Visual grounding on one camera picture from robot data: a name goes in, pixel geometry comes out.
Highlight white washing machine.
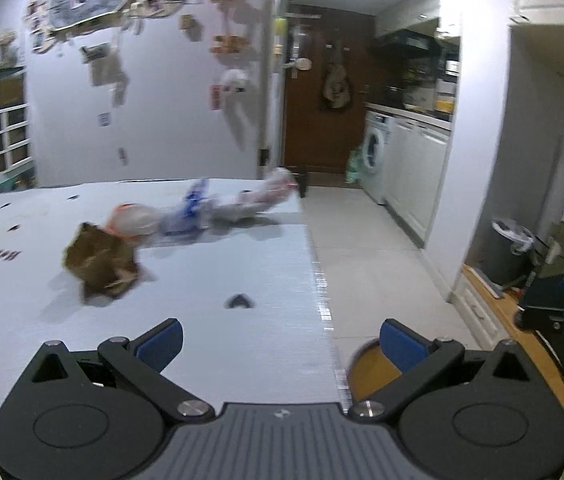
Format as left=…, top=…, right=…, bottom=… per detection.
left=362, top=110, right=395, bottom=204

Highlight blue and white plastic wrapper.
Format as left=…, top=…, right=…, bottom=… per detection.
left=161, top=176, right=219, bottom=237

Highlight row of wall photos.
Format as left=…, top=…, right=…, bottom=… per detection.
left=24, top=0, right=223, bottom=56

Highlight white plastic bag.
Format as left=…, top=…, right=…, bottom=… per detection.
left=212, top=166, right=299, bottom=224

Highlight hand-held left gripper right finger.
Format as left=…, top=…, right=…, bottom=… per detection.
left=348, top=318, right=538, bottom=421

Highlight white plush sheep toy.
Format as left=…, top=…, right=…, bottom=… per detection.
left=218, top=69, right=251, bottom=97

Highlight white kitchen base cabinets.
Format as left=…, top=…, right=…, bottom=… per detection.
left=387, top=112, right=451, bottom=249

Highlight black range hood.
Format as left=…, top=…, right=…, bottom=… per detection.
left=372, top=29, right=444, bottom=54

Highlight yellow bin with brown rim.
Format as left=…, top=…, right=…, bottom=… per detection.
left=348, top=339, right=403, bottom=407

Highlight olive bag on door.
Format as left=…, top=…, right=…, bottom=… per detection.
left=318, top=44, right=353, bottom=112

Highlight small wooden wall block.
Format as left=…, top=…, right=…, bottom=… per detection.
left=179, top=14, right=199, bottom=42

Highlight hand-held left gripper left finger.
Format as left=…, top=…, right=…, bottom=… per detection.
left=26, top=318, right=215, bottom=422

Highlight brown wooden door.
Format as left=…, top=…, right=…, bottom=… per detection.
left=282, top=2, right=375, bottom=174

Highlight grey bin with white liner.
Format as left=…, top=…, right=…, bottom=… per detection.
left=491, top=216, right=536, bottom=287

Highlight white and orange wrapper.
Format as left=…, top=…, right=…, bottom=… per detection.
left=103, top=202, right=165, bottom=239

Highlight white upper kitchen cabinets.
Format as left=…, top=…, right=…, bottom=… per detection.
left=376, top=0, right=463, bottom=37

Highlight wooden wall hook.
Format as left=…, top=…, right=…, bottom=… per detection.
left=211, top=34, right=251, bottom=57

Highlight dried flower bunch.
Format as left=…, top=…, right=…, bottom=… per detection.
left=0, top=29, right=26, bottom=69

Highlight white refrigerator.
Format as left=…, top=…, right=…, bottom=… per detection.
left=261, top=0, right=283, bottom=173

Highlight green plastic bag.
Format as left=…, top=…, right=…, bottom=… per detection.
left=345, top=146, right=365, bottom=187

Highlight brown paper bag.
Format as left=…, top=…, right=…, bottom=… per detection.
left=63, top=221, right=143, bottom=307

